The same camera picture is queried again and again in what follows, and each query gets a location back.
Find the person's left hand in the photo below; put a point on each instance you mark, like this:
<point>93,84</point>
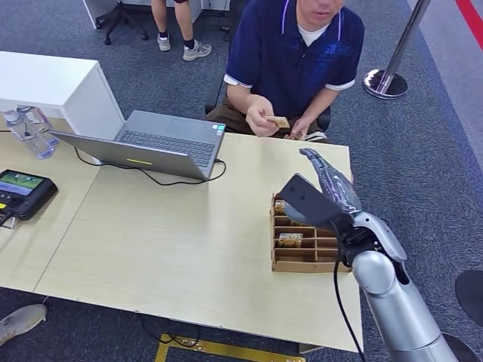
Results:
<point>299,129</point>

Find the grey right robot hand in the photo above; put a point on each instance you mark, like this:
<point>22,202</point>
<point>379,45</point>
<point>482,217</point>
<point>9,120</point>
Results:
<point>336,187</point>

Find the person's right hand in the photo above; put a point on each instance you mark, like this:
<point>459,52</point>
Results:
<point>260,117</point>

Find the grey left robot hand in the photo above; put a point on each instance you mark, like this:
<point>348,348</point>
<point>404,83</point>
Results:
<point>20,323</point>

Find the brown hotel card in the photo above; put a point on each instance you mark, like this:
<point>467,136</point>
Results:
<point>278,122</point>
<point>280,206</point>
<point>290,240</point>

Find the brown wooden card holder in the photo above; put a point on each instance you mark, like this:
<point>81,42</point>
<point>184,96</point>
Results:
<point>298,266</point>

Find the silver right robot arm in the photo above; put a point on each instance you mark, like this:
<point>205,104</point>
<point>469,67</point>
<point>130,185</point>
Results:
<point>396,310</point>

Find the person's left forearm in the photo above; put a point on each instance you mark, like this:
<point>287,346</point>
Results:
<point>321,105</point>

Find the person's right forearm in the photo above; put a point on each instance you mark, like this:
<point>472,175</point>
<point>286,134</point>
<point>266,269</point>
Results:
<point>239,97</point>

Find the seated person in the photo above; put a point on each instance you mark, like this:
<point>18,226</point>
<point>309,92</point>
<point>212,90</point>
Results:
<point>287,65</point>

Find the standing person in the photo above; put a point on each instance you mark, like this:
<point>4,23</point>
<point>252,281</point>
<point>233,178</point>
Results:
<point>181,25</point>

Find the grey laptop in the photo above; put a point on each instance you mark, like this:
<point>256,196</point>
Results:
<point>166,145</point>

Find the black controller with screen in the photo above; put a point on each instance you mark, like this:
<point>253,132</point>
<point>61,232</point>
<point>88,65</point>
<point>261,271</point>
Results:
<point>26,192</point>

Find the black office chair with castors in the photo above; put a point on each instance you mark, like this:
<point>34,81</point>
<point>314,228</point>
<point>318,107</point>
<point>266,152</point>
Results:
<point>121,17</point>

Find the round dark base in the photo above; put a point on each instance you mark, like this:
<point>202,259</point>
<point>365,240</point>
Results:
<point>472,297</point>

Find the yellow floor tape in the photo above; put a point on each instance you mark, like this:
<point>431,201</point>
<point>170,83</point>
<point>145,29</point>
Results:
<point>226,350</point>

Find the white cabinet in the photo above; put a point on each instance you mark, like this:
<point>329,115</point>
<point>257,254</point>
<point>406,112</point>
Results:
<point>56,85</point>

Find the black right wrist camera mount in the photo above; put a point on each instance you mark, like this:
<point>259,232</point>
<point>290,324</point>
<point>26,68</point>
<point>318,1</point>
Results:
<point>306,200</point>

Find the chrome stanchion post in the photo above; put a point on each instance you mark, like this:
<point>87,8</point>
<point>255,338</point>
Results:
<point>385,84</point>

